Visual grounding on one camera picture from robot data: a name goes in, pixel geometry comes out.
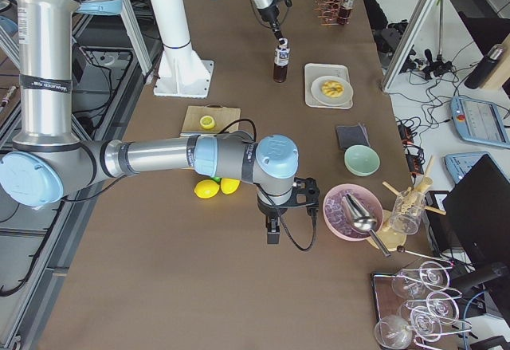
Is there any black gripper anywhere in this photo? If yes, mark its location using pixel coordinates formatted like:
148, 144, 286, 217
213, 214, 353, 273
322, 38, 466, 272
259, 0, 292, 33
257, 177, 320, 244

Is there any tea bottle white cap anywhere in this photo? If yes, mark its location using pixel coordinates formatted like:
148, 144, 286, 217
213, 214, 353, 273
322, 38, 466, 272
273, 37, 290, 83

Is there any cream serving tray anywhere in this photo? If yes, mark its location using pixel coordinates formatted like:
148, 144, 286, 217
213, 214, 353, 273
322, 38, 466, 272
304, 63, 354, 110

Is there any whole yellow lemon far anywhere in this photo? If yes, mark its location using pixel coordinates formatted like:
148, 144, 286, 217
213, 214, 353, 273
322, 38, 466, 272
220, 178, 241, 195

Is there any whole yellow lemon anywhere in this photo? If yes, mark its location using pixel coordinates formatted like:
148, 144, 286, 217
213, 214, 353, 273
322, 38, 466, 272
194, 179, 220, 199
220, 178, 241, 195

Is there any pink ice bowl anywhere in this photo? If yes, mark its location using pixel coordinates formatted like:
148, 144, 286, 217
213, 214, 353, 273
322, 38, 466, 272
323, 183, 383, 242

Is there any whole yellow lemon near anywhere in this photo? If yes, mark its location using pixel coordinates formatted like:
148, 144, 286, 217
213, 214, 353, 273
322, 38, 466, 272
194, 179, 220, 199

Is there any steel ice scoop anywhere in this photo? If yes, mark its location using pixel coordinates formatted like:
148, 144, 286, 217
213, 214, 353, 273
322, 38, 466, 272
341, 194, 390, 257

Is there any white round plate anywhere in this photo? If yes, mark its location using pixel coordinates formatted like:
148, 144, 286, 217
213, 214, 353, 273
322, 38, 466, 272
311, 76, 354, 107

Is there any mint green bowl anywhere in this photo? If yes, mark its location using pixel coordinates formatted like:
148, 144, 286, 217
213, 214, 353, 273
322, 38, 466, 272
344, 145, 380, 177

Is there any bamboo cutting board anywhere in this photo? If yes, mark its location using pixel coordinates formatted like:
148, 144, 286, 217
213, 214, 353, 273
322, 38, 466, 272
180, 106, 241, 136

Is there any grey folded cloth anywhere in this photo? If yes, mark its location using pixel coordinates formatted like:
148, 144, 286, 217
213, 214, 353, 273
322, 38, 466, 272
335, 123, 370, 150

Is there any half lemon slice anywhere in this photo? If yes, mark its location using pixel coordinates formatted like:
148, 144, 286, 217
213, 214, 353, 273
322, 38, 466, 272
199, 115, 216, 131

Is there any clear glass pitcher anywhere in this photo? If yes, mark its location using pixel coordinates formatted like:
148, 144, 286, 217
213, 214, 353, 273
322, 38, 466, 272
389, 191, 425, 234

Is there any wine glass on rack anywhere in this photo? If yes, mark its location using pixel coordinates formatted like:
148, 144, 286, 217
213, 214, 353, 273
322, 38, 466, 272
391, 261, 449, 300

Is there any black monitor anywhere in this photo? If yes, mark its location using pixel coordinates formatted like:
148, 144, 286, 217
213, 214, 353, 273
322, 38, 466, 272
444, 155, 509, 265

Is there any black thermos bottle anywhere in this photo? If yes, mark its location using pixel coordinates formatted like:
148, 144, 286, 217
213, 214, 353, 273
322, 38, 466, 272
465, 44, 505, 89

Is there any blue teach pendant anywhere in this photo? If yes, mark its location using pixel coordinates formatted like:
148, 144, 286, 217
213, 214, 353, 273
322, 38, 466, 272
450, 96, 509, 148

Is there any braided ring bread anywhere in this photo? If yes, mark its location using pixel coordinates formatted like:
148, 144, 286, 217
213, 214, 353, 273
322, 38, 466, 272
321, 81, 344, 98

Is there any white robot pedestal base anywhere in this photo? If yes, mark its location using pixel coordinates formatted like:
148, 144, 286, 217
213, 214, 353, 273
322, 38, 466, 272
151, 0, 214, 99

